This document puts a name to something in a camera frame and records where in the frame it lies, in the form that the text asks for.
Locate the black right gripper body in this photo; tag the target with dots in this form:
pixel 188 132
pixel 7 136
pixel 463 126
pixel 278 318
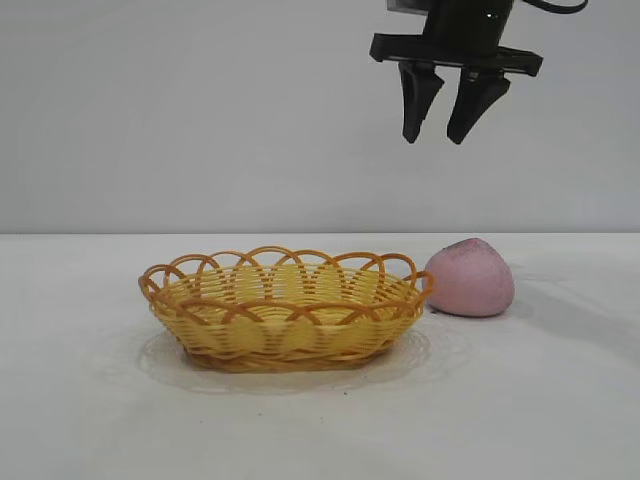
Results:
pixel 465 30

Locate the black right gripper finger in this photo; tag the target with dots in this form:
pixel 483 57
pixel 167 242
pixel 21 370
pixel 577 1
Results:
pixel 416 100
pixel 470 105

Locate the pink peach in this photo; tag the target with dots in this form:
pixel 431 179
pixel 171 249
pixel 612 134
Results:
pixel 470 285

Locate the yellow woven plastic basket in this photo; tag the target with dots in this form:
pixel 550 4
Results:
pixel 280 320

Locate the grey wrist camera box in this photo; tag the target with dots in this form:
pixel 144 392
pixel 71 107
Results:
pixel 407 5

